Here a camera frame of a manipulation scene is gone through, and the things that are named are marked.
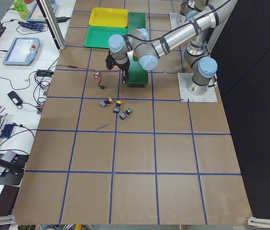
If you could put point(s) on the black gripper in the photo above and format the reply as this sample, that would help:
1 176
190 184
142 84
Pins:
124 66

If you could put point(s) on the yellow push button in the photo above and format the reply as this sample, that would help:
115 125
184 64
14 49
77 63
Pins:
106 102
117 107

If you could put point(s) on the green push button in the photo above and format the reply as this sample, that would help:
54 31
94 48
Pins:
123 115

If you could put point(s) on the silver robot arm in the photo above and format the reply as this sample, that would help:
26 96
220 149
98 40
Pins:
200 16
190 8

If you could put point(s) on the green conveyor belt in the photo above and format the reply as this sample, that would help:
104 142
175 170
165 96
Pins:
137 75

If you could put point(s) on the small motor controller board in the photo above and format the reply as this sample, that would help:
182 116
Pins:
97 75

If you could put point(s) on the green plastic tray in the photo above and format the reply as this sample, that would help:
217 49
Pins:
98 36

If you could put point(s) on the yellow plastic tray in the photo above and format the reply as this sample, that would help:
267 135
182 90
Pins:
109 17

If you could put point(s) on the black power adapter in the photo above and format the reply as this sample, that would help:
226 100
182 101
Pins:
44 73

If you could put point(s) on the patterned fabric pouch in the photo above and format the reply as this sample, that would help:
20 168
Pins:
32 26

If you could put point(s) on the teach pendant near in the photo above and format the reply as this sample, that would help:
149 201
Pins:
22 51

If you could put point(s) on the teach pendant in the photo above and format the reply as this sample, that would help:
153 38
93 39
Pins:
22 51
35 15

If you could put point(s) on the teach pendant far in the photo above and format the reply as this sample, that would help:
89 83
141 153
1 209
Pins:
35 15

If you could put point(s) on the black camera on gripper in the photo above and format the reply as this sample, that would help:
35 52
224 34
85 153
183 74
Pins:
110 62

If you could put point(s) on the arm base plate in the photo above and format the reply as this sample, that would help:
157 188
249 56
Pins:
191 92
176 19

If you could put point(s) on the aluminium frame post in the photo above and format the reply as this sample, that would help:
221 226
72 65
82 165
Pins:
51 21

